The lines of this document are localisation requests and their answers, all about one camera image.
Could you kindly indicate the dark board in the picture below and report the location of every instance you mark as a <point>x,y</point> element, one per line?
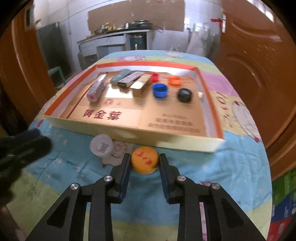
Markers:
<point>54,46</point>

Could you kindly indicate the wooden door leaf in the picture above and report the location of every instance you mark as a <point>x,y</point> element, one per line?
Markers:
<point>20,69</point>

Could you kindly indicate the gas stove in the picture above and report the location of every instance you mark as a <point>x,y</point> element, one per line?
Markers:
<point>140,24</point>

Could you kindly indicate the blue bottle cap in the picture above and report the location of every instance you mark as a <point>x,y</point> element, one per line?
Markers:
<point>159,90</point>

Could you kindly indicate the shallow orange-rimmed cardboard box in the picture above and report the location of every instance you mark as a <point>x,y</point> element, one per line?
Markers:
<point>138,115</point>

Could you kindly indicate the black bottle cap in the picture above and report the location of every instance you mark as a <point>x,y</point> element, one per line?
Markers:
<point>184,95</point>

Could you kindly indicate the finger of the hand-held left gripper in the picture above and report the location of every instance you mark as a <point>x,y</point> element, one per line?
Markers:
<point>25,146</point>

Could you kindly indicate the cardboard sheets on wall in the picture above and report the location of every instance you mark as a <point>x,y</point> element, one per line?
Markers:
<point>138,14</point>

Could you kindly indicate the white plastic bag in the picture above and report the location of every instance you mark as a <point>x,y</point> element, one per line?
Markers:
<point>196,41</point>

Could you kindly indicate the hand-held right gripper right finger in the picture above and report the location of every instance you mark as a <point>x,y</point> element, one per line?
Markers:
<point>164,182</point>

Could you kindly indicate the red bottle cap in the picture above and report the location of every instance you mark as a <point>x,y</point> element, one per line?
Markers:
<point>153,77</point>

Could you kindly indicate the yellow bottle cap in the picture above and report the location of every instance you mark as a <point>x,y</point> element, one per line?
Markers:
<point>144,160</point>

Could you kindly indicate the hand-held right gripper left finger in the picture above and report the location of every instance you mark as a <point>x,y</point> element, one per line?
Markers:
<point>124,182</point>

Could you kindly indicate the green carton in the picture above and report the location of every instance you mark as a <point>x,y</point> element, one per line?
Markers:
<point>284,194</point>

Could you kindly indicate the kitchen counter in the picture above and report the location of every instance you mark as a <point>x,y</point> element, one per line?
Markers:
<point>104,44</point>

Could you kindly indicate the small teal box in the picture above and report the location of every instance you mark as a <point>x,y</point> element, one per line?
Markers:
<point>119,76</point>

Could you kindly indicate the small gold box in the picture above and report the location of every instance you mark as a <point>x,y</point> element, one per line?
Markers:
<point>140,85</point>

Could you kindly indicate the cartoon-print blanket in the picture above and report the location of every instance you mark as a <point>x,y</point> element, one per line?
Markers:
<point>219,166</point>

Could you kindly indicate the green stool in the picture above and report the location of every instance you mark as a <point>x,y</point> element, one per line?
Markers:
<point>56,74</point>

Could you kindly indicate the metal pan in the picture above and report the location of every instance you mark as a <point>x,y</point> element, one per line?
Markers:
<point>99,30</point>

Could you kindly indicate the dark teal gas cylinder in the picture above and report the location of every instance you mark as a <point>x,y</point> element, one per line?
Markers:
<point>138,42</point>

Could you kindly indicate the red carton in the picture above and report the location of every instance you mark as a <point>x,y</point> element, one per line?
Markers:
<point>281,228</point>

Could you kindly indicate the white bottle cap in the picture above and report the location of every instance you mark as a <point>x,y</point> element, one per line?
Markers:
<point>101,145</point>

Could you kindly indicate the orange bottle cap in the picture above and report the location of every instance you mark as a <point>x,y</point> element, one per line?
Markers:
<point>174,80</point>

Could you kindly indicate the white cartoon-print box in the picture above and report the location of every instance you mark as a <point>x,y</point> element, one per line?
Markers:
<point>129,80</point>

